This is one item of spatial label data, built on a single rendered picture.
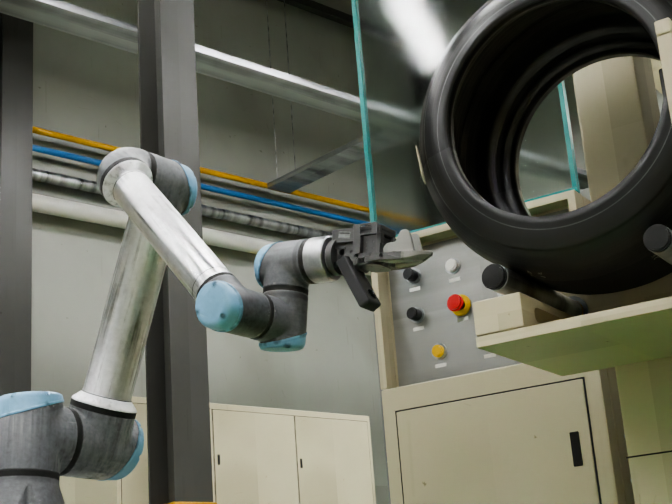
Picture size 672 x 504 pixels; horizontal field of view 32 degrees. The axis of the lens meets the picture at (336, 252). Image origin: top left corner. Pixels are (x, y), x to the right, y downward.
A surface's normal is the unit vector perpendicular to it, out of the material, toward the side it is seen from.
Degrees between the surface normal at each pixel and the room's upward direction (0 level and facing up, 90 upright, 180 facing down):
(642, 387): 90
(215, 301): 91
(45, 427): 91
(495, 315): 90
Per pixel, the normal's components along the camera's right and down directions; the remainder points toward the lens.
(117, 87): 0.66, -0.27
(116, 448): 0.73, 0.09
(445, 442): -0.54, -0.22
